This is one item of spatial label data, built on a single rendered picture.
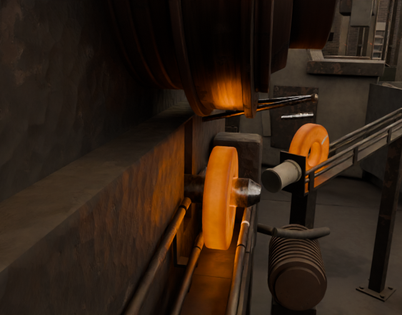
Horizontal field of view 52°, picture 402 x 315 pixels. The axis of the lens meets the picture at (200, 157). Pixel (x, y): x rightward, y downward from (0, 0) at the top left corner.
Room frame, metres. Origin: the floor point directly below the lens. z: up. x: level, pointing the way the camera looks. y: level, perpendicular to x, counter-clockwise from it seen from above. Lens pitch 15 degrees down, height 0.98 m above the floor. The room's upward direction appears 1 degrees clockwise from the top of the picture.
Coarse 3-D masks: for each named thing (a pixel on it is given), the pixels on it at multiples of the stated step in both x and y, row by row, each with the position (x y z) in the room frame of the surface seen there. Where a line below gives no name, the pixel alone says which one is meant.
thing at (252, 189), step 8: (184, 176) 0.59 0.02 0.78; (192, 176) 0.59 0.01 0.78; (200, 176) 0.59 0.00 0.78; (184, 184) 0.58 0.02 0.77; (192, 184) 0.58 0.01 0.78; (200, 184) 0.58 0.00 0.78; (232, 184) 0.57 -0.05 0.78; (240, 184) 0.57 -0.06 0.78; (248, 184) 0.57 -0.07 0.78; (256, 184) 0.58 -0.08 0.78; (184, 192) 0.58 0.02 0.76; (192, 192) 0.58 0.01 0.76; (200, 192) 0.57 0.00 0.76; (232, 192) 0.57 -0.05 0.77; (240, 192) 0.56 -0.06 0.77; (248, 192) 0.56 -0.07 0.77; (256, 192) 0.57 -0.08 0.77; (192, 200) 0.58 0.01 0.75; (200, 200) 0.58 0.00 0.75; (232, 200) 0.57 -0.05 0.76; (240, 200) 0.56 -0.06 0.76; (248, 200) 0.56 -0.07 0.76; (256, 200) 0.57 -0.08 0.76
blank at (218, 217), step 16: (224, 160) 0.55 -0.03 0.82; (208, 176) 0.53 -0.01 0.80; (224, 176) 0.53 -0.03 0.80; (208, 192) 0.52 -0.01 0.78; (224, 192) 0.52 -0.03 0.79; (208, 208) 0.52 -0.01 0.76; (224, 208) 0.51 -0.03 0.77; (208, 224) 0.52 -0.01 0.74; (224, 224) 0.51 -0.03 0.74; (208, 240) 0.53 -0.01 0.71; (224, 240) 0.52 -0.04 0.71
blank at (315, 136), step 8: (304, 128) 1.03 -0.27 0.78; (312, 128) 1.03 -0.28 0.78; (320, 128) 1.05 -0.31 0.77; (296, 136) 1.02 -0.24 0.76; (304, 136) 1.01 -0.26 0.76; (312, 136) 1.03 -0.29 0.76; (320, 136) 1.06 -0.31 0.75; (296, 144) 1.00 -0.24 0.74; (304, 144) 1.00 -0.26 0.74; (312, 144) 1.08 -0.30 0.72; (320, 144) 1.06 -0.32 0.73; (328, 144) 1.09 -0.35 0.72; (296, 152) 0.99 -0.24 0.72; (304, 152) 1.01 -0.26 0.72; (312, 152) 1.08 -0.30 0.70; (320, 152) 1.07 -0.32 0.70; (312, 160) 1.07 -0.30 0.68; (320, 160) 1.07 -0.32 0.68; (320, 168) 1.07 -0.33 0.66
